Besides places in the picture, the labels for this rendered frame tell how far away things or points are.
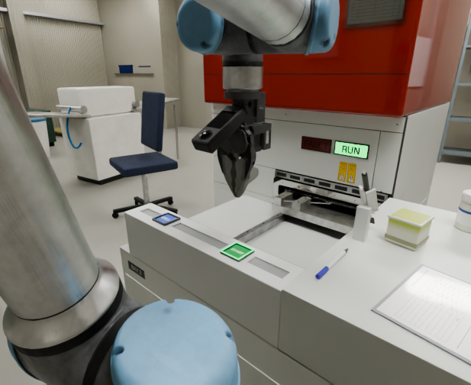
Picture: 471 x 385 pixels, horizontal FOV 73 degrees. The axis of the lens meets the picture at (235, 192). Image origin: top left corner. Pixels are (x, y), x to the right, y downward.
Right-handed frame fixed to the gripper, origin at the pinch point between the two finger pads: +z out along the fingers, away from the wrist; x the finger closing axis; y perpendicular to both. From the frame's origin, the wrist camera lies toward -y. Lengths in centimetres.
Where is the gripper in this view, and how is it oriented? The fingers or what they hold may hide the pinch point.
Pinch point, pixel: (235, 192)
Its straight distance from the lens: 65.9
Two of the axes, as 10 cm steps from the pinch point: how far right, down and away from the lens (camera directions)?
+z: 0.0, 9.4, 3.5
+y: 6.6, -2.6, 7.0
